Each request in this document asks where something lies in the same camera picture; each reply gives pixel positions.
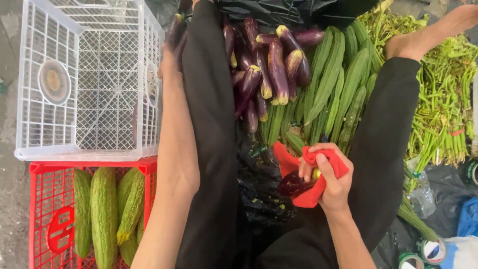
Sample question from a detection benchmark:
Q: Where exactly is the person's left hand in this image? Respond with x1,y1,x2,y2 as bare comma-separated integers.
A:
158,35,187,81

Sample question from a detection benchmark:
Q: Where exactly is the person's right hand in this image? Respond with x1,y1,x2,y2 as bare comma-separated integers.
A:
298,143,354,216

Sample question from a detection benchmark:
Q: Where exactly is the long purple eggplant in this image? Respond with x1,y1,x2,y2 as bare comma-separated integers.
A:
164,13,188,73

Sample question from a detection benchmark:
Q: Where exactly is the dark purple eggplant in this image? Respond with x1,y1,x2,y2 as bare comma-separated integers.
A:
277,168,322,198

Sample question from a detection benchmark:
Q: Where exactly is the red cloth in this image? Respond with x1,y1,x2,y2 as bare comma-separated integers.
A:
273,141,350,208

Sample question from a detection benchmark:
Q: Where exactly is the person's right leg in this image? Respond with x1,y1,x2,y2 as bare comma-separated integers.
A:
258,57,422,269

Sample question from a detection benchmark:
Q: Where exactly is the person's leg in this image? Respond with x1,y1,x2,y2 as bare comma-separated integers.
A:
258,57,422,269
175,0,239,269

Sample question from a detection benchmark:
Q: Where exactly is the person's left leg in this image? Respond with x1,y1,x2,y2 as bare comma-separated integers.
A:
175,0,239,269

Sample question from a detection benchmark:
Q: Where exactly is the white plastic crate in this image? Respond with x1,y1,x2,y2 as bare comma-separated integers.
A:
14,0,166,162

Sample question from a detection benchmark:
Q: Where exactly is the bundle of green stalks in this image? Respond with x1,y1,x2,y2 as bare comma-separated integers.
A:
397,194,440,242

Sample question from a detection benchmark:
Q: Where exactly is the clear plastic bag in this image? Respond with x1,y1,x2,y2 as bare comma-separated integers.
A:
405,156,437,219

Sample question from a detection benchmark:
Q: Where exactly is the green tape roll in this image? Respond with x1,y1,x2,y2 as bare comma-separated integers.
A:
418,237,447,265
397,253,425,269
464,158,478,187

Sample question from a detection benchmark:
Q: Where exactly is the heap of eggplants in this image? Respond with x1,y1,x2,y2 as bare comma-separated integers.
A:
223,17,325,135

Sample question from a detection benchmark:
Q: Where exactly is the black plastic bag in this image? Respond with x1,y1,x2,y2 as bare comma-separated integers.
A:
216,0,379,31

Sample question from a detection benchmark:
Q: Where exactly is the heap of green ridge gourds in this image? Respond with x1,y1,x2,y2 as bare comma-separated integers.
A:
259,19,381,155

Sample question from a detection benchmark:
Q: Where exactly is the green bitter gourd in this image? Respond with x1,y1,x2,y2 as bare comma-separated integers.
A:
73,169,93,259
119,232,139,267
117,168,139,221
91,167,119,269
117,170,146,246

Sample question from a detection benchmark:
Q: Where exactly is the blue plastic bag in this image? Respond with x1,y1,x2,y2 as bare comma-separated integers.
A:
457,197,478,238

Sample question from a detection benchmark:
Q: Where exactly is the heap of green leafy stalks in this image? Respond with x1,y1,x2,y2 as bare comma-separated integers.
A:
358,7,478,195

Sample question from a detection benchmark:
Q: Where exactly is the white plastic bag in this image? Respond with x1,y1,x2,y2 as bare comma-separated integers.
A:
440,235,478,269

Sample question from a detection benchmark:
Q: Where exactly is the person's right foot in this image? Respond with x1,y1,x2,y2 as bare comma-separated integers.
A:
385,4,478,63

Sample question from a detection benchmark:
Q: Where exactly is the red plastic crate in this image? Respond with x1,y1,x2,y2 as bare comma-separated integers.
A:
29,156,158,269

